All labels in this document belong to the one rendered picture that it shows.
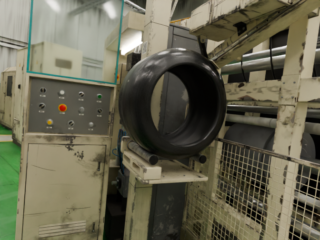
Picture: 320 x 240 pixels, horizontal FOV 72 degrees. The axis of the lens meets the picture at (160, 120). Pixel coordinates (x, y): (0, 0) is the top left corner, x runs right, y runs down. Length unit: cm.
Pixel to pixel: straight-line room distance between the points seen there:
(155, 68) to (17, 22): 969
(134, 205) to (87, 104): 74
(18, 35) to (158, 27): 920
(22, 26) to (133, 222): 962
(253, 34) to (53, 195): 153
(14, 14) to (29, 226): 940
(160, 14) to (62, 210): 142
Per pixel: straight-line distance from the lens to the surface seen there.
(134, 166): 120
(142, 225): 161
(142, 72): 100
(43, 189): 165
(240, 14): 126
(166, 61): 102
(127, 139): 134
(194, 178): 119
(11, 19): 1049
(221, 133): 165
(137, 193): 150
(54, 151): 158
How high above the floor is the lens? 115
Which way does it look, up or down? 4 degrees down
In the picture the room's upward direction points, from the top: 6 degrees clockwise
